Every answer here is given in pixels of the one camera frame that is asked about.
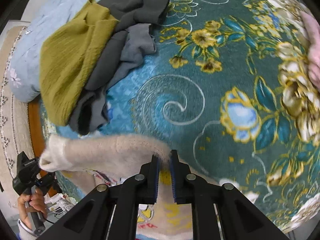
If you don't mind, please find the wooden bed frame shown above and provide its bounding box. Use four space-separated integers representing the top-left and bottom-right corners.
27 99 55 197

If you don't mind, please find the teal floral blanket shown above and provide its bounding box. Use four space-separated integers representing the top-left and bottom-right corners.
40 0 320 233

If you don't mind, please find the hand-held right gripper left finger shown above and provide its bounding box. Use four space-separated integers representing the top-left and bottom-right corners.
36 155 160 240

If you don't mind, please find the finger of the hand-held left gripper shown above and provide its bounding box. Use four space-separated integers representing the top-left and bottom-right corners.
37 171 57 196

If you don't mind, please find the person's left forearm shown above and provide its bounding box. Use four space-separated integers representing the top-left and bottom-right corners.
17 219 37 240

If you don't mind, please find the olive yellow garment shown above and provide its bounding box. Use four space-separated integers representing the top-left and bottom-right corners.
39 0 121 127

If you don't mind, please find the light blue quilt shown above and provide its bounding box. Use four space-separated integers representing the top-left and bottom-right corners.
9 0 290 103

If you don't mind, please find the beige fuzzy sweater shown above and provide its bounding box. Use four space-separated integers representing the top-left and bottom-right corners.
39 134 222 240

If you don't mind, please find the light grey garment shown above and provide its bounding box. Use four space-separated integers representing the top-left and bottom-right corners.
69 24 157 136

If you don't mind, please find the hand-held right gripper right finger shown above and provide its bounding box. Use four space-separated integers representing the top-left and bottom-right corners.
169 150 292 240

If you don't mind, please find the pink cloth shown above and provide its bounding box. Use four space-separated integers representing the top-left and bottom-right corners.
299 11 320 90

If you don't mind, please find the person's left hand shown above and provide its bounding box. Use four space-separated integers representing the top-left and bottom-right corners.
17 187 48 222

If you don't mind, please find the white plastic object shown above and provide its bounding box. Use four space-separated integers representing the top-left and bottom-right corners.
46 194 77 216

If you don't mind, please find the dark grey garment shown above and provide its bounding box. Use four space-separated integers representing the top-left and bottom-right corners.
84 0 170 92

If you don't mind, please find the beige lace cover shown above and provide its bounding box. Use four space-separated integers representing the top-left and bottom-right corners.
0 26 38 200

